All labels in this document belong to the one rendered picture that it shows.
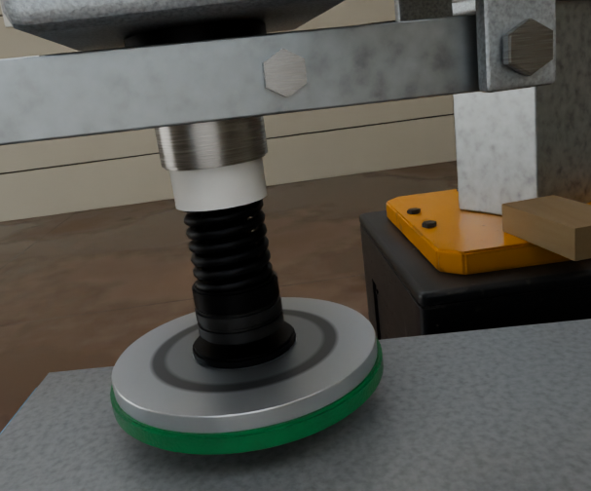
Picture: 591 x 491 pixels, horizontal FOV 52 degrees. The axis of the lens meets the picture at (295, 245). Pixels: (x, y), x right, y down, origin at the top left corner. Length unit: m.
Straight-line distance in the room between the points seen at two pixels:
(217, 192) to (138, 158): 6.16
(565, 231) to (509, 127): 0.29
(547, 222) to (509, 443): 0.58
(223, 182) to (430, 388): 0.24
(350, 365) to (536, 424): 0.14
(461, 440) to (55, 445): 0.32
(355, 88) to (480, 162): 0.84
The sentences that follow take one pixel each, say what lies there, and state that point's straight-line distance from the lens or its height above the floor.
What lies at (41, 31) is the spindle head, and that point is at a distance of 0.37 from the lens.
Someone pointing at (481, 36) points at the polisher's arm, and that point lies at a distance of 0.42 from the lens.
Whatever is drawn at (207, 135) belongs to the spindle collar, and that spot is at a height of 1.05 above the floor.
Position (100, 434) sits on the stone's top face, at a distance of 0.55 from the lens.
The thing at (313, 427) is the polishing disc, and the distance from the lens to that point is 0.42.
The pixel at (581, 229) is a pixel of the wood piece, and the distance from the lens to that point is 0.95.
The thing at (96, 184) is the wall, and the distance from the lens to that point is 6.72.
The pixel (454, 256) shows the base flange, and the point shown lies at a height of 0.77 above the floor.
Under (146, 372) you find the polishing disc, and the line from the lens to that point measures 0.49.
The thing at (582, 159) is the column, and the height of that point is 0.87.
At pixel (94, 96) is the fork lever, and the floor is 1.09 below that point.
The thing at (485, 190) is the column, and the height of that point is 0.83.
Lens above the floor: 1.08
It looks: 15 degrees down
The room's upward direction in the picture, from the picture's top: 7 degrees counter-clockwise
